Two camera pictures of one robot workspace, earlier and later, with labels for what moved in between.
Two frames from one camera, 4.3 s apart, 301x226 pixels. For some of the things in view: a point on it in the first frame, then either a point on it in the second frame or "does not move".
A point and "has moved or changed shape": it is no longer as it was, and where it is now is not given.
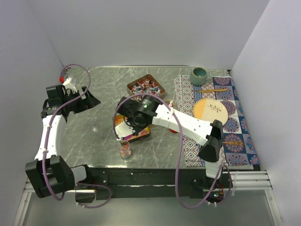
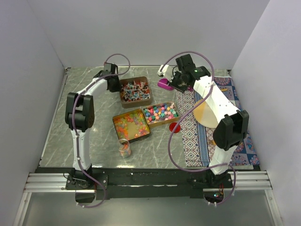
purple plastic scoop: x=130 y=136 -> x=164 y=83
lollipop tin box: x=146 y=84 has moved or changed shape
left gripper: x=89 y=102 -> x=117 y=88
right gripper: x=130 y=121 -> x=182 y=89
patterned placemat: x=238 y=147 does not move
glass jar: x=124 y=149 does not move
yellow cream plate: x=209 y=109 does not move
